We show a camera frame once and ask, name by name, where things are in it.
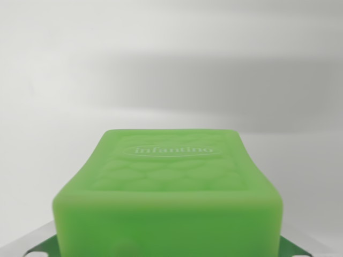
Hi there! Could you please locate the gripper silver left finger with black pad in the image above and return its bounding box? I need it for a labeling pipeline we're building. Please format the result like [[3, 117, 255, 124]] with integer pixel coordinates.
[[0, 221, 63, 257]]

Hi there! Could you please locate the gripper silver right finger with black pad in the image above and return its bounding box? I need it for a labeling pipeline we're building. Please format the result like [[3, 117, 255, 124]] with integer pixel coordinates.
[[273, 221, 343, 257]]

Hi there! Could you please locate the green soft toy cube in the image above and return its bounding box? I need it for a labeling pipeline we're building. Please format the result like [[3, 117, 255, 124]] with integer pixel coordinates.
[[52, 128, 285, 257]]

